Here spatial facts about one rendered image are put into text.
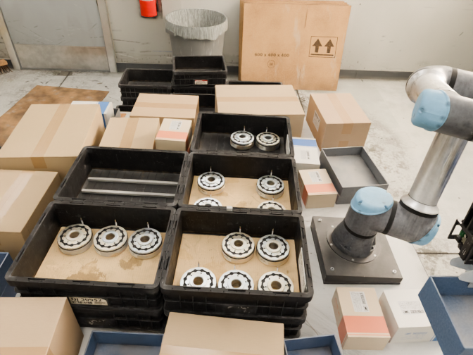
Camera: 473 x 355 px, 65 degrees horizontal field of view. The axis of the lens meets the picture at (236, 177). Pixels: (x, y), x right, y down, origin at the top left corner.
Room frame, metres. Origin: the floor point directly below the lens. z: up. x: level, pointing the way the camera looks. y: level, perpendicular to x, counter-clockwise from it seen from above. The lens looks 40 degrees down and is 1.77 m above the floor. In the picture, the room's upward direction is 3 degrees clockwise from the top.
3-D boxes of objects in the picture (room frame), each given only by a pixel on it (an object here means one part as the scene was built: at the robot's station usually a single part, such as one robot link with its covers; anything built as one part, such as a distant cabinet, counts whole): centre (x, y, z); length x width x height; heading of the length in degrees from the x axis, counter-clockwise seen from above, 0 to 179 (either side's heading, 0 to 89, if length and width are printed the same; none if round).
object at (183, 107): (1.60, 0.36, 0.78); 0.30 x 0.22 x 0.16; 91
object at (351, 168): (1.28, -0.50, 0.78); 0.27 x 0.20 x 0.05; 10
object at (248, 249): (0.76, -0.02, 0.86); 0.10 x 0.10 x 0.01
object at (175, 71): (2.71, 0.33, 0.37); 0.42 x 0.34 x 0.46; 93
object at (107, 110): (1.66, 0.77, 0.75); 0.20 x 0.12 x 0.09; 93
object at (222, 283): (0.61, -0.02, 0.86); 0.10 x 0.10 x 0.01
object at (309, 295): (0.69, -0.02, 0.92); 0.40 x 0.30 x 0.02; 90
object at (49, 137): (1.29, 0.77, 0.80); 0.40 x 0.30 x 0.20; 7
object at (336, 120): (1.67, -0.49, 0.78); 0.30 x 0.22 x 0.16; 8
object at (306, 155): (1.39, -0.30, 0.75); 0.20 x 0.12 x 0.09; 179
